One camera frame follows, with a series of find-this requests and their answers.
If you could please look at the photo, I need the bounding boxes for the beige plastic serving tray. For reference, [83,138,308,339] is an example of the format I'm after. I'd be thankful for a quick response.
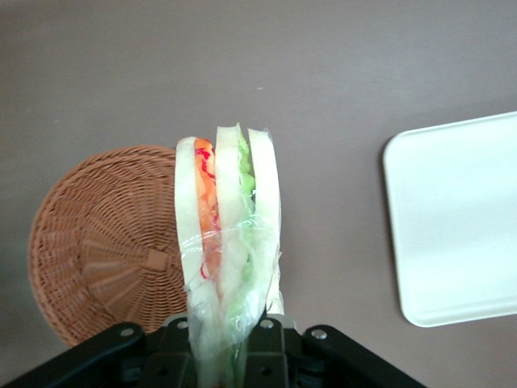
[382,111,517,328]

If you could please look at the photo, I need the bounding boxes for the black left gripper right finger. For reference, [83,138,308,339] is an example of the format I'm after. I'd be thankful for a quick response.
[245,316,429,388]

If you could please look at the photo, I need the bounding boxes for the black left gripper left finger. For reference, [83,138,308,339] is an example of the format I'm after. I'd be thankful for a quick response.
[0,314,195,388]

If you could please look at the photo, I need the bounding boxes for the round brown wicker basket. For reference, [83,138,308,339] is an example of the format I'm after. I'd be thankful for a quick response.
[27,145,191,347]

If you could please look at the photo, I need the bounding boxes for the plastic triangle sandwich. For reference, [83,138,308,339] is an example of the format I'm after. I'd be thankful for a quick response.
[174,122,288,388]

